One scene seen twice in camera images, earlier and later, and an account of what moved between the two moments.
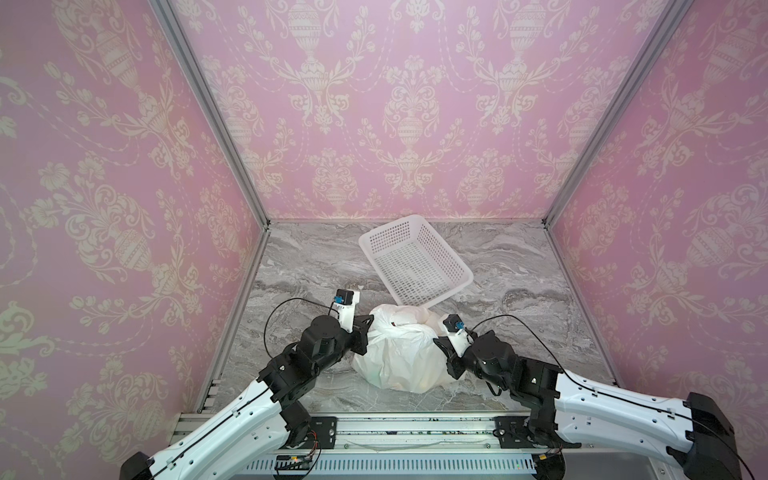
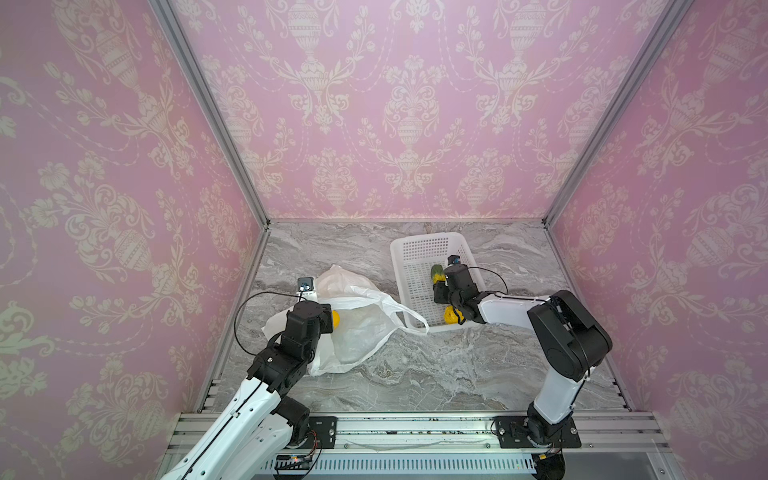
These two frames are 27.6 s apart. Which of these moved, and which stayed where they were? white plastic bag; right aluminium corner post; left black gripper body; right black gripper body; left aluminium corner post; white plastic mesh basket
Moved: left black gripper body; right black gripper body; white plastic mesh basket; white plastic bag
Stayed: left aluminium corner post; right aluminium corner post
